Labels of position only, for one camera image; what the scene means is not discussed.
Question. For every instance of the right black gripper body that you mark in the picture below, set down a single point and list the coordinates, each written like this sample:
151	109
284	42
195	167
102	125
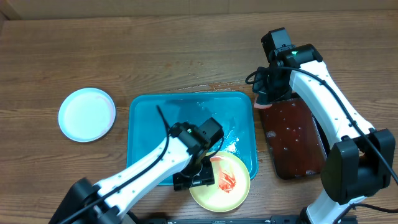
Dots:
265	94

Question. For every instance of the teal plastic tray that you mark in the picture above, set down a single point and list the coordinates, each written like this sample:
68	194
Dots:
232	109

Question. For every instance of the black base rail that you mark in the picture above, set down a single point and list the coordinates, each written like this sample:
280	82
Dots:
276	219

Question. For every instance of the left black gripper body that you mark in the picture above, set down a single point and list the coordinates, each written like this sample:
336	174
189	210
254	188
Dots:
202	175

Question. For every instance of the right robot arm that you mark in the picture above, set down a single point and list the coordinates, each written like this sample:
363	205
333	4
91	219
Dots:
359	163

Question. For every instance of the light blue plate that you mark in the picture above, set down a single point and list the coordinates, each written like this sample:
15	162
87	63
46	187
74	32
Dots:
86	115

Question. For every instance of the pink and green sponge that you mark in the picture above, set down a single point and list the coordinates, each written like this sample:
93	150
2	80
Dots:
259	106

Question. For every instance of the yellow plate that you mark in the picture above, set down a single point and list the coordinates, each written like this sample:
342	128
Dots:
231	187

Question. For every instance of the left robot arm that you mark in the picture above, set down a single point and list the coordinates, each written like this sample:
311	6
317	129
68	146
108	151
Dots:
182	155

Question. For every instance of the black water tray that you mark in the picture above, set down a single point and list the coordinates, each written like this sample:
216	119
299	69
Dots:
294	141

